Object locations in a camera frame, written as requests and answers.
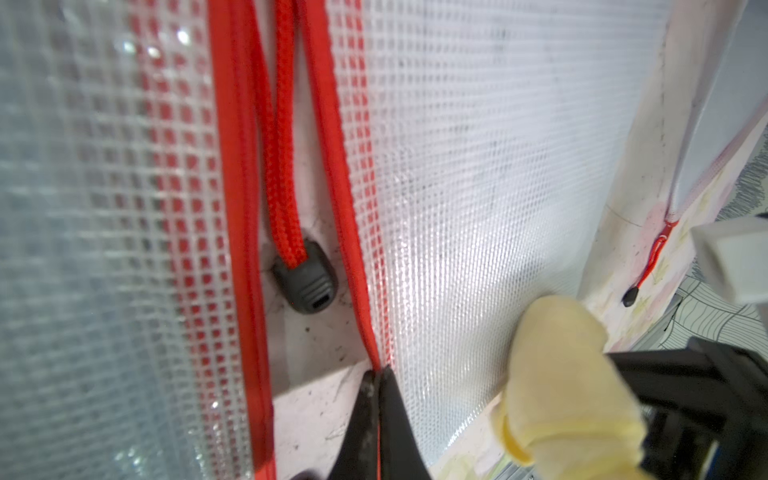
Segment clear mesh bag red zipper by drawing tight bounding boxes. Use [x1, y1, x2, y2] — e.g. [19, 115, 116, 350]
[620, 0, 768, 308]

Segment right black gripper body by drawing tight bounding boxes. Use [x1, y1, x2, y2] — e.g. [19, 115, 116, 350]
[610, 338, 767, 479]

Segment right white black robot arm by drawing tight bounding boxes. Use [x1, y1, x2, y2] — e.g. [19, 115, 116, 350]
[609, 214, 767, 479]

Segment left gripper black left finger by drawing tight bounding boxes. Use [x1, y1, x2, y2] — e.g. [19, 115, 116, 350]
[327, 370, 379, 480]

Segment yellow microfiber cloth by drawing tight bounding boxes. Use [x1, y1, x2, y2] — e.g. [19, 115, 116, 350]
[491, 295, 649, 479]

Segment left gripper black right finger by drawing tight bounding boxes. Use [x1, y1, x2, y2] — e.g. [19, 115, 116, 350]
[378, 366, 431, 480]

